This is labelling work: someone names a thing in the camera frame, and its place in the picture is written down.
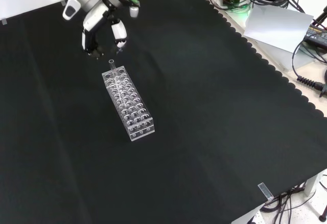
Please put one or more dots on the pale grey board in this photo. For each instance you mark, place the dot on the pale grey board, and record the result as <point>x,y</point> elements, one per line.
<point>277,26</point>

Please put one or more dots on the black tripod leg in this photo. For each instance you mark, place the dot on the black tripod leg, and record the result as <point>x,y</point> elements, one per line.
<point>320,17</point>

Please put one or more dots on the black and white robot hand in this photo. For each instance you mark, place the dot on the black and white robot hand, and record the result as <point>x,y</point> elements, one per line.
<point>93,21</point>

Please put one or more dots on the clear tape strip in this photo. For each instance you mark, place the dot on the clear tape strip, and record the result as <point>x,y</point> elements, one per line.
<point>265,191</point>

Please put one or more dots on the white table leg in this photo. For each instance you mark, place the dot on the white table leg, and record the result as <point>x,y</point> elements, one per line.
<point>313,183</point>

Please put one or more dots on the clear glass test tube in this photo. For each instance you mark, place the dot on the clear glass test tube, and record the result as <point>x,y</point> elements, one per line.
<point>113,69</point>

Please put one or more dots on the clear plastic test tube rack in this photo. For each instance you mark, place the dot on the clear plastic test tube rack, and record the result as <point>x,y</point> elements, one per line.
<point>129,106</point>

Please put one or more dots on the white and grey wrist camera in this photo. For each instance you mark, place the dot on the white and grey wrist camera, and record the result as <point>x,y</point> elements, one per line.
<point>70,9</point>

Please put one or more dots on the grey tape piece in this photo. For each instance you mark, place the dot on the grey tape piece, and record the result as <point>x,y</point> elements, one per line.
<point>3,21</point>
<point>64,3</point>

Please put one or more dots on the black power adapter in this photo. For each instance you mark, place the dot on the black power adapter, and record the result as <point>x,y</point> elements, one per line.
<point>316,36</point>

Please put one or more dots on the black bench cloth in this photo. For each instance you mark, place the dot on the black bench cloth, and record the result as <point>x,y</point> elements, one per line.
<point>204,111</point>

